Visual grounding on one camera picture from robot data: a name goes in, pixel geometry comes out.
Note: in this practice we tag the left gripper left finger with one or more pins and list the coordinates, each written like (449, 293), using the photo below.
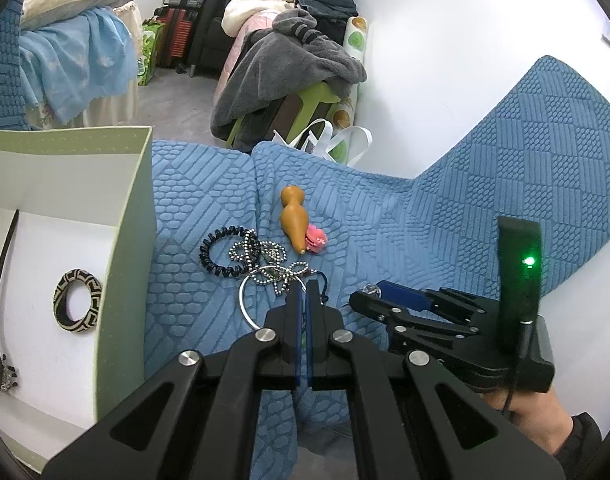
(196, 418)

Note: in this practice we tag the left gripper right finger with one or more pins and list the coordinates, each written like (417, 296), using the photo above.
(411, 418)

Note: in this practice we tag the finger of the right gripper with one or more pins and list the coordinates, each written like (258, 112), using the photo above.
(445, 301)
(401, 321)

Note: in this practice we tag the pink hat hair clip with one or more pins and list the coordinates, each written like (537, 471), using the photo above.
(315, 239)

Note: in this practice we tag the orange gourd pendant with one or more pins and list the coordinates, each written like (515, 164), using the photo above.
(293, 217)

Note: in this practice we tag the patterned black beige bangle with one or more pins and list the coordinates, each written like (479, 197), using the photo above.
(77, 301)

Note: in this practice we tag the right hand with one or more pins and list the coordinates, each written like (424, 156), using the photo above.
(542, 418)

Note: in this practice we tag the white tote bag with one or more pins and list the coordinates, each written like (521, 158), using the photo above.
(330, 140)

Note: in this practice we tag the green dotted rolled mat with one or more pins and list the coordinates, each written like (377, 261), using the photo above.
(343, 113)

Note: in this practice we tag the green plastic stool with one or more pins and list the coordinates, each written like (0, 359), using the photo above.
(288, 116)

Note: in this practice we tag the green open cardboard box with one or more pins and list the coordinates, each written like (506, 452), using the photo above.
(77, 228)

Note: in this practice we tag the grey fleece blanket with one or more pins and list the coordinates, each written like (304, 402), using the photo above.
(290, 56)

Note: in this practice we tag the red suitcase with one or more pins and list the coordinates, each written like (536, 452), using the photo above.
(179, 25)

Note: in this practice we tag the light blue bed sheet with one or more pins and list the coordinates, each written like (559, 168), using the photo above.
(79, 72)

